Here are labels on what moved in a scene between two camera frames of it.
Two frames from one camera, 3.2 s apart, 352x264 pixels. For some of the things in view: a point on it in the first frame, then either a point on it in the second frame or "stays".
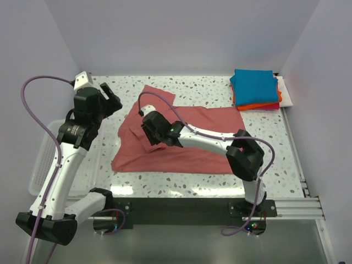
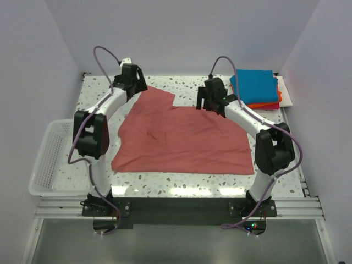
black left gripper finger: x=112 y=105 → x=141 y=84
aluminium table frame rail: x=306 y=208 stays
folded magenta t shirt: x=272 y=106 stays
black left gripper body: x=100 y=113 → x=117 y=78
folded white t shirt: x=286 y=100 stays
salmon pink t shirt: x=135 y=153 stays
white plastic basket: x=90 y=176 stays
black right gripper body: x=153 y=138 → x=209 y=98
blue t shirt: x=252 y=86 stays
